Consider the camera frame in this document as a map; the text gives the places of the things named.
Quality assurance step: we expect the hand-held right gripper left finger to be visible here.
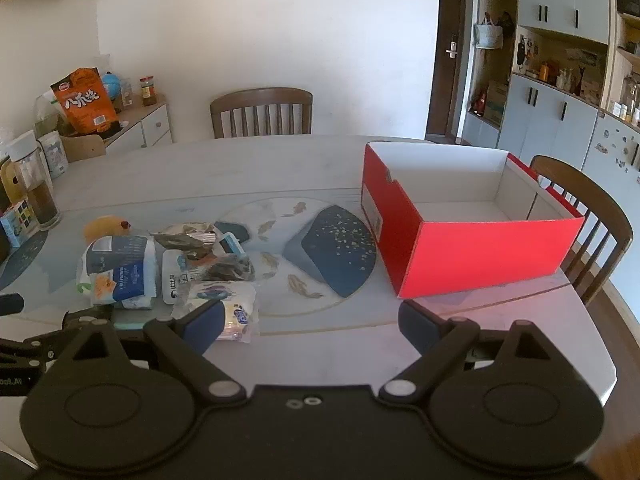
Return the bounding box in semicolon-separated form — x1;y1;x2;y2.
55;299;248;406

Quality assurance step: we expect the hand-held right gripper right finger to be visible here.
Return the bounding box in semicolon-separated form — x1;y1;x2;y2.
379;299;571;406

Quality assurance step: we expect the clear packet with blue print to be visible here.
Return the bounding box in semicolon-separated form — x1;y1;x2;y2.
180;281;260;345

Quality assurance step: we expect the white packet with black print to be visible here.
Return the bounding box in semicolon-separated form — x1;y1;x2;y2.
161;249;193;306

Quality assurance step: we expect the dark snack packet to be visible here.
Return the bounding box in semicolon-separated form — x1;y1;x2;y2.
182;255;257;285

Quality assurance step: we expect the red shoe box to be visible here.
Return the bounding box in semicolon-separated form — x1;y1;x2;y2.
361;141;586;300

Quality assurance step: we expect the small blue white packet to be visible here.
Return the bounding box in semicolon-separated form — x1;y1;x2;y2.
214;232;247;257

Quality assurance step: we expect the yellow plush toy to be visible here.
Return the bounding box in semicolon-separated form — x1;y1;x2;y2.
83;215;133;247

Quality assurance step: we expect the silver foil bag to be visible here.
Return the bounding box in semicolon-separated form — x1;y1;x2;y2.
151;221;232;261

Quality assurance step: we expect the small colourful box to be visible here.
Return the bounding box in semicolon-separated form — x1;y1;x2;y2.
0;201;40;248

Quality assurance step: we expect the yellow bottle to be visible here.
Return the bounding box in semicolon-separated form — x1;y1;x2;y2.
0;157;26;213

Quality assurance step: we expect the glass bottle with white lid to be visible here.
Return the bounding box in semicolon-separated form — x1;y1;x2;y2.
7;131;63;231

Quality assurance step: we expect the white canister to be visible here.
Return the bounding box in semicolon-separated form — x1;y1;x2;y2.
37;131;70;181

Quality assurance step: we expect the plain brown cardboard box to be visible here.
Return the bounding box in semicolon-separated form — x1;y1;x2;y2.
60;132;108;163

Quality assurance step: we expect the white sideboard with wooden top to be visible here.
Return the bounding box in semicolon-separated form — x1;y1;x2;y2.
65;102;173;163

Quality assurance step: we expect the orange snack bag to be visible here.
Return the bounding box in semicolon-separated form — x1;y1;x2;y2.
50;67;120;136

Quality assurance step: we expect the brown wooden chair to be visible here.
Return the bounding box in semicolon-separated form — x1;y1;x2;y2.
210;87;314;139
529;155;635;307

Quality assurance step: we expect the small blue globe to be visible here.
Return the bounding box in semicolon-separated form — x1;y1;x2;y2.
101;71;122;102

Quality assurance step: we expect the printed cardboard box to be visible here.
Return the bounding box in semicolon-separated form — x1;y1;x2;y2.
484;80;510;127

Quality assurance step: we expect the white cabinet with magnets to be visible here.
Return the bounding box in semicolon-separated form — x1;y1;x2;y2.
582;110;640;221

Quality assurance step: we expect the row of small bottles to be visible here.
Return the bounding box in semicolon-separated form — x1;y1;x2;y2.
525;57;586;96

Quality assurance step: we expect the pale hanging tote bag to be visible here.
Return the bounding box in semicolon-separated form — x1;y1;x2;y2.
474;14;505;50

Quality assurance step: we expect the dark brown door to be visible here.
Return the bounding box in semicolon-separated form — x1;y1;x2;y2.
425;0;481;143

